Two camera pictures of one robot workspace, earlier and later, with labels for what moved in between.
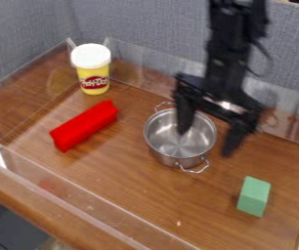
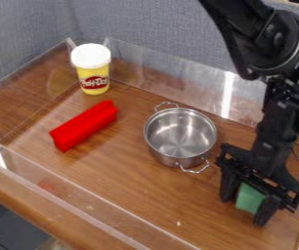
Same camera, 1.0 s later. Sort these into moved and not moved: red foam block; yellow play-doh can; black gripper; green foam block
Moved: black gripper
Not moved: green foam block; red foam block; yellow play-doh can
